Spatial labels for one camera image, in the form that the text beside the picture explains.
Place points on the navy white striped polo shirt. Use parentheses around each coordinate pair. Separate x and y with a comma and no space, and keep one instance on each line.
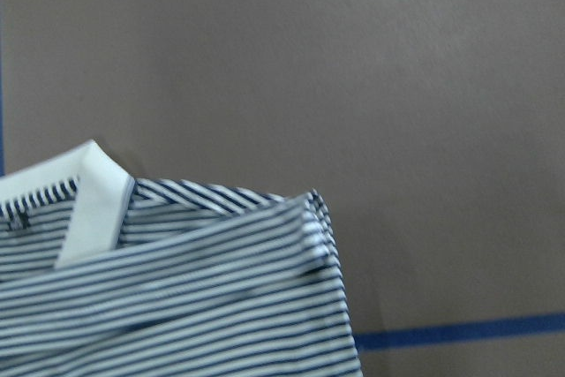
(105,274)

